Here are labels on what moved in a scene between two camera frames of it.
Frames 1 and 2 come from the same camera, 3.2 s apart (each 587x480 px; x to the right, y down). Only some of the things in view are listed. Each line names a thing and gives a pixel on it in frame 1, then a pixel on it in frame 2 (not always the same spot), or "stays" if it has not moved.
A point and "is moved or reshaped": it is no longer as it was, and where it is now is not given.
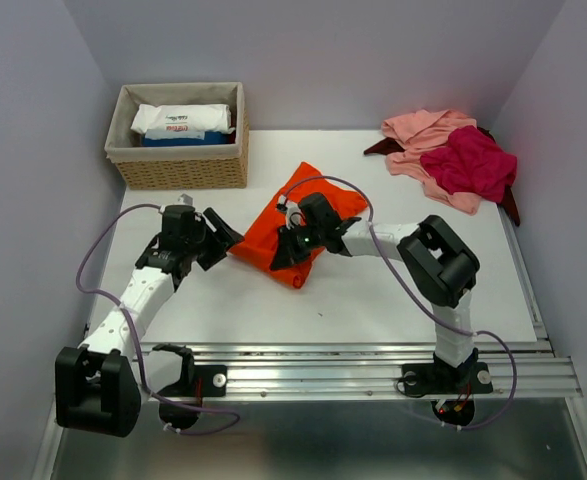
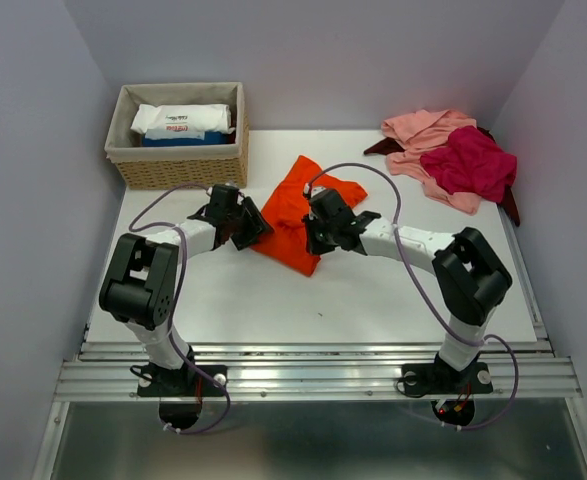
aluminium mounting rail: x=266 y=370 stays
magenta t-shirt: x=472 y=163 stays
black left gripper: x=224 y=236 -> x=256 y=224
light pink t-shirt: x=420 y=132 stays
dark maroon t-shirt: x=391 y=145 stays
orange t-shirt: x=257 y=245 is moved or reshaped
